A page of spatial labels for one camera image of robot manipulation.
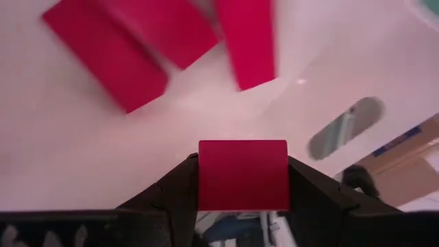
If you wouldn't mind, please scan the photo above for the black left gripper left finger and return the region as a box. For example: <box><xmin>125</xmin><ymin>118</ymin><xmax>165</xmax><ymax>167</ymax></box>
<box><xmin>116</xmin><ymin>152</ymin><xmax>200</xmax><ymax>247</ymax></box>

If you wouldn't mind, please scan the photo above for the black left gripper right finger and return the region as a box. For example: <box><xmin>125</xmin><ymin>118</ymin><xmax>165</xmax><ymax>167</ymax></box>
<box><xmin>287</xmin><ymin>155</ymin><xmax>403</xmax><ymax>247</ymax></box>

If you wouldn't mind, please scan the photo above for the red arch block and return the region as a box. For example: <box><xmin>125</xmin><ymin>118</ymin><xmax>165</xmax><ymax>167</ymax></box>
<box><xmin>198</xmin><ymin>139</ymin><xmax>291</xmax><ymax>212</ymax></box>

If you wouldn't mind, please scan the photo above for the long red bar block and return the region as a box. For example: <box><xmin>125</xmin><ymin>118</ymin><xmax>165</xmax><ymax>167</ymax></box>
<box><xmin>40</xmin><ymin>0</ymin><xmax>169</xmax><ymax>115</ymax></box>

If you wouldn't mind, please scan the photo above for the red wooden block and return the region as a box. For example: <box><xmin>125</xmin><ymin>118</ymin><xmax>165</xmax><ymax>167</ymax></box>
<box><xmin>215</xmin><ymin>0</ymin><xmax>277</xmax><ymax>92</ymax></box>
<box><xmin>102</xmin><ymin>0</ymin><xmax>221</xmax><ymax>71</ymax></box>

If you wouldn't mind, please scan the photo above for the brown cardboard box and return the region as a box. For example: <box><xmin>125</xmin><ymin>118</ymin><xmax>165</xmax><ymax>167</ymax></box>
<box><xmin>337</xmin><ymin>113</ymin><xmax>439</xmax><ymax>209</ymax></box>

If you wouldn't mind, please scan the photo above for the white plastic bin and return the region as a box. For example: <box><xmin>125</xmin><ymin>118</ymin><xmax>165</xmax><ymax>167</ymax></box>
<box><xmin>0</xmin><ymin>0</ymin><xmax>439</xmax><ymax>212</ymax></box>

